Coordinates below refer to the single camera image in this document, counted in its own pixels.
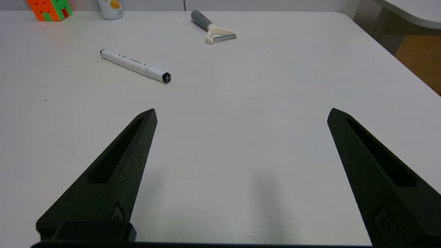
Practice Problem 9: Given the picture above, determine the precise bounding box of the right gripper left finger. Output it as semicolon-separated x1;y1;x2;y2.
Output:
36;108;158;240

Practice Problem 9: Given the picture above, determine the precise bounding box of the orange white puzzle cube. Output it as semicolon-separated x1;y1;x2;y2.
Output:
26;0;73;22

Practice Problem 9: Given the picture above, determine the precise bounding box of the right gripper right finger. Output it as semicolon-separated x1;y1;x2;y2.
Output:
327;108;441;248

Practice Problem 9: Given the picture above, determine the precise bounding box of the blue white spray can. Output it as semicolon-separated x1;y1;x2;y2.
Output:
97;0;124;20

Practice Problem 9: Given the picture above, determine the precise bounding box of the gray handled cream peeler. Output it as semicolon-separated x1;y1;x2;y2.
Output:
191;10;238;44

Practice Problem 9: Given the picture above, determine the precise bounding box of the white side table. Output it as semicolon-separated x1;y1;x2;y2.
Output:
353;0;441;55

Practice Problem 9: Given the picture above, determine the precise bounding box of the white marker pen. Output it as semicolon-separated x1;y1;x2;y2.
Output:
100;49;172;84

